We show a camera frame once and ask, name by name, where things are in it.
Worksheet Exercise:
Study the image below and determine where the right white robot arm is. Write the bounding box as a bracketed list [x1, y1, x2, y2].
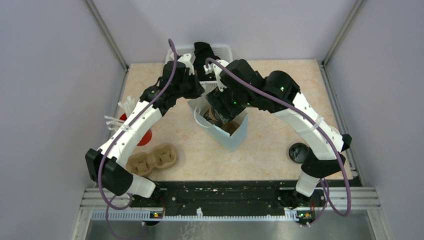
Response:
[203, 58, 352, 206]

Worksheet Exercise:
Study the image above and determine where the purple cable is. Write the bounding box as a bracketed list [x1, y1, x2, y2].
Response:
[97, 38, 180, 240]
[204, 57, 353, 228]

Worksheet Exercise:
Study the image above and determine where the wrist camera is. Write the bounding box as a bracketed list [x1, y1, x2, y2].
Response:
[172, 53, 195, 76]
[200, 62, 226, 92]

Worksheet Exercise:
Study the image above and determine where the light blue paper bag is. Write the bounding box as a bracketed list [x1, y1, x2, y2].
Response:
[187, 87, 249, 152]

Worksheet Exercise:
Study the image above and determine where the black cloth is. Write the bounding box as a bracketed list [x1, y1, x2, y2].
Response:
[193, 42, 221, 82]

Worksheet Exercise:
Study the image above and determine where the black cup lid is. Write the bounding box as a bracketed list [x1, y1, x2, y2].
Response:
[288, 142, 309, 164]
[203, 108, 223, 126]

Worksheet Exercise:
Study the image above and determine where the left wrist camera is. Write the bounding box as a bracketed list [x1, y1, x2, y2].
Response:
[172, 53, 195, 76]

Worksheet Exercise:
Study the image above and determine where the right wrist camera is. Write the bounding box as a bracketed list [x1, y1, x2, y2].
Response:
[200, 62, 226, 92]

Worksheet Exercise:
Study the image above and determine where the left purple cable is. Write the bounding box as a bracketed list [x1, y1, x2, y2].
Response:
[97, 38, 180, 240]

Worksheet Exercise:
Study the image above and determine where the red straw holder cup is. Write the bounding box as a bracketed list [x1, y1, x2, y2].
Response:
[119, 113, 153, 147]

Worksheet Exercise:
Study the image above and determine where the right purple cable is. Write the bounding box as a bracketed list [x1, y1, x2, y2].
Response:
[204, 57, 353, 228]

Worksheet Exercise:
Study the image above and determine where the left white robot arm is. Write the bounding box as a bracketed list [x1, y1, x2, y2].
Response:
[85, 58, 205, 207]

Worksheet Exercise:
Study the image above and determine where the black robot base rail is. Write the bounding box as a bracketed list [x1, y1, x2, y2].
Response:
[129, 178, 362, 220]

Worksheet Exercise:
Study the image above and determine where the white plastic basket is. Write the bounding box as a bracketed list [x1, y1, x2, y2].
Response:
[164, 44, 235, 84]

